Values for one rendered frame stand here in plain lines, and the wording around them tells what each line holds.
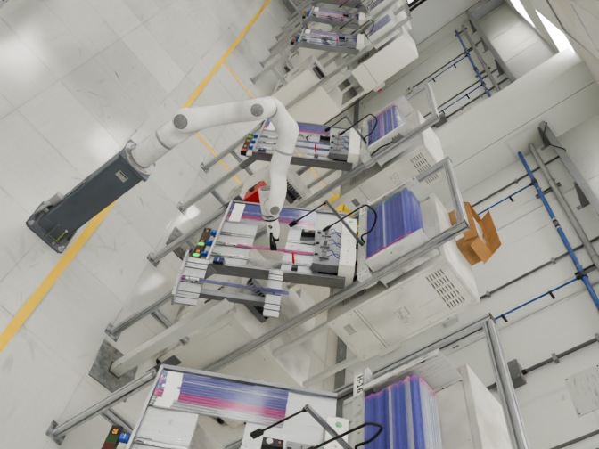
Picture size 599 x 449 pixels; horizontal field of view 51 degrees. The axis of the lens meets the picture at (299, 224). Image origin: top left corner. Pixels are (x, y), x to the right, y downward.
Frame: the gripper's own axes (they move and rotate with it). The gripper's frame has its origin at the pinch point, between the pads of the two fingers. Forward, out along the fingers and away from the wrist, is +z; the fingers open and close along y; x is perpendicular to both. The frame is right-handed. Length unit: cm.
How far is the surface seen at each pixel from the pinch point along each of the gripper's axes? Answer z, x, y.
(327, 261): 9.7, -26.3, -3.1
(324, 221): 15, -21, 49
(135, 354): 41, 72, -35
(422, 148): 8, -83, 135
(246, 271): 9.4, 14.4, -9.9
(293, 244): 12.1, -6.3, 19.2
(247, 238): 7.5, 18.9, 20.2
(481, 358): 140, -117, 72
